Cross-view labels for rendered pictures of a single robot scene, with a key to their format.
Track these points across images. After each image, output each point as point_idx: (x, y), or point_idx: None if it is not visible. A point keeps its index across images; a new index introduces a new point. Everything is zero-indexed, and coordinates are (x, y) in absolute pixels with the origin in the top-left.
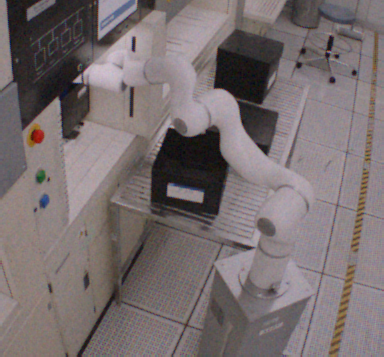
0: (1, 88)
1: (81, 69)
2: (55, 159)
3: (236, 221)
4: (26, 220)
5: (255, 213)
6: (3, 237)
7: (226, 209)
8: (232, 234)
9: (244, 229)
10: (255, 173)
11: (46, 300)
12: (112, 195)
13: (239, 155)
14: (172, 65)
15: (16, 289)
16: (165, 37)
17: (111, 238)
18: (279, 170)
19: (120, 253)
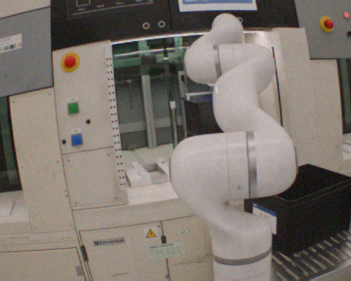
0: (36, 7)
1: (149, 28)
2: (102, 106)
3: (298, 265)
4: (47, 141)
5: (327, 264)
6: (16, 135)
7: (303, 254)
8: (276, 274)
9: (295, 274)
10: (220, 111)
11: (73, 259)
12: None
13: (216, 90)
14: (214, 19)
15: (26, 204)
16: (334, 76)
17: None
18: (250, 110)
19: None
